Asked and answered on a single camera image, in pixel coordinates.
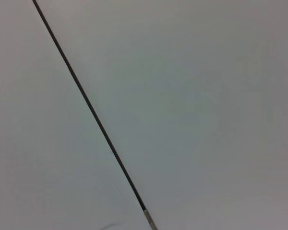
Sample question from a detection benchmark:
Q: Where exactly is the black wall panel seam strip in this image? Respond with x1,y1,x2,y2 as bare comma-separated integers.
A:
32,0,159,230

